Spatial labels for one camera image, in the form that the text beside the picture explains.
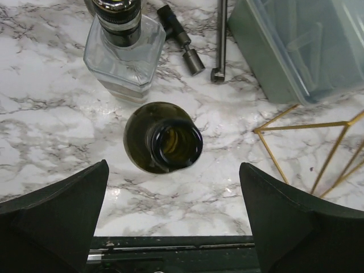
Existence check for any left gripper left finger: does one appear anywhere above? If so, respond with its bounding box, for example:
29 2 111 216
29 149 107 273
1 160 109 272

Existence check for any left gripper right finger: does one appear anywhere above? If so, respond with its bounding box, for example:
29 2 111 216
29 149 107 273
239 163 363 272

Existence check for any clear square glass bottle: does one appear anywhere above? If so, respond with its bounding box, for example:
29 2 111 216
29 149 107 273
83 1 166 104

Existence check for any dark metal bar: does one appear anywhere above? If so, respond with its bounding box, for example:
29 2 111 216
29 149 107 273
210 0 228 83

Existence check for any clear plastic storage box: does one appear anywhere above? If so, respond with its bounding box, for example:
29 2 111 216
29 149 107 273
228 0 363 105

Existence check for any black T-shaped tool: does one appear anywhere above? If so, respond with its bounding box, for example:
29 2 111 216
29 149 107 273
157 5 205 76

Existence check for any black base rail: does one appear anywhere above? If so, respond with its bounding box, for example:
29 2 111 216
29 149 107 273
85 235 260 273

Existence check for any gold wire wine rack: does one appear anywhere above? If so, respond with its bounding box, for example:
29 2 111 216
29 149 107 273
253 104 363 202

